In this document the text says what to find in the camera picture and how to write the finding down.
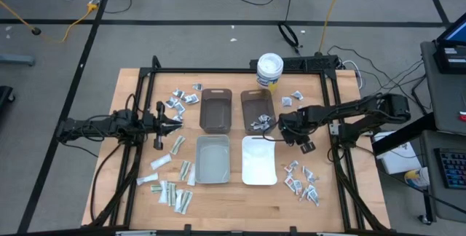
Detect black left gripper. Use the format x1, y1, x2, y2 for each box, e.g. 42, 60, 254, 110
143, 101, 183, 151

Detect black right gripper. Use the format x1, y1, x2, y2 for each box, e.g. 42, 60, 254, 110
279, 111, 317, 154

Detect brown translucent plastic bin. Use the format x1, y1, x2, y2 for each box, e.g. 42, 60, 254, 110
240, 89, 276, 135
199, 88, 233, 134

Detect white plastic bin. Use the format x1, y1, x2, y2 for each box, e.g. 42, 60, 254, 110
241, 135, 278, 186

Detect grey plastic bin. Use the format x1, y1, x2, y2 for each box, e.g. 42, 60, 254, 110
195, 134, 232, 185

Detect white disinfectant wipes canister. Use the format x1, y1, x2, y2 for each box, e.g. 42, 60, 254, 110
256, 52, 285, 93

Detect white box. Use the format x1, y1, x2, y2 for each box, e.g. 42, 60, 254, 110
373, 130, 423, 175

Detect small yellow-blue canister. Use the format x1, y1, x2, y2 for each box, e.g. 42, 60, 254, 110
403, 168, 431, 189

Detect grey cart shelf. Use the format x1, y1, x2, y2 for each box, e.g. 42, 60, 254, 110
420, 40, 466, 135

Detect black keyboard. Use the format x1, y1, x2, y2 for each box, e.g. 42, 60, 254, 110
433, 147, 466, 190

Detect black laptop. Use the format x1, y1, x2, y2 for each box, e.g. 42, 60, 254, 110
433, 20, 466, 75

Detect grey keyboard desk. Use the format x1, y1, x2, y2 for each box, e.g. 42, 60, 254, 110
421, 130, 466, 224

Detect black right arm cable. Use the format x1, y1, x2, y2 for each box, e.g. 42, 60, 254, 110
261, 119, 292, 143

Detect black aluminium table frame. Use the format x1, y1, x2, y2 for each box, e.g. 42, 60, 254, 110
85, 55, 390, 236

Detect black coiled cable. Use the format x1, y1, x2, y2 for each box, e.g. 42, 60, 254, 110
277, 23, 301, 55

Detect black power cable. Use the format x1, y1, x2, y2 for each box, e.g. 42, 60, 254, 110
89, 143, 127, 227

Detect yellow power cable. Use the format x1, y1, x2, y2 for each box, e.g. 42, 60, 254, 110
318, 0, 346, 54

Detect black cable bundle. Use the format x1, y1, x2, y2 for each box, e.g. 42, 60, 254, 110
326, 44, 429, 115

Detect black looped cable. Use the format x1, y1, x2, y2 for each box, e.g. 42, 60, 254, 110
104, 0, 133, 15

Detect yellow extension cord with plug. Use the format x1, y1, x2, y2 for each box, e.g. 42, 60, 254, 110
0, 0, 99, 44

